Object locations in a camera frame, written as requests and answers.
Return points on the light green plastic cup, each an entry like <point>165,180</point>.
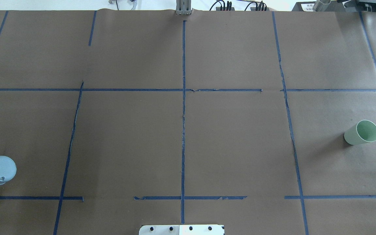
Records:
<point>362,132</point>

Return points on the brown paper table cover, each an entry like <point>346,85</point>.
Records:
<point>119,119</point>

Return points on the white mounting plate with bolts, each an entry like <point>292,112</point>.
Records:
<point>197,229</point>

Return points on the shiny metal cylinder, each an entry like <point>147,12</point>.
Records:
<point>321,5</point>

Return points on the aluminium frame post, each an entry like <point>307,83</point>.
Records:
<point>183,7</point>

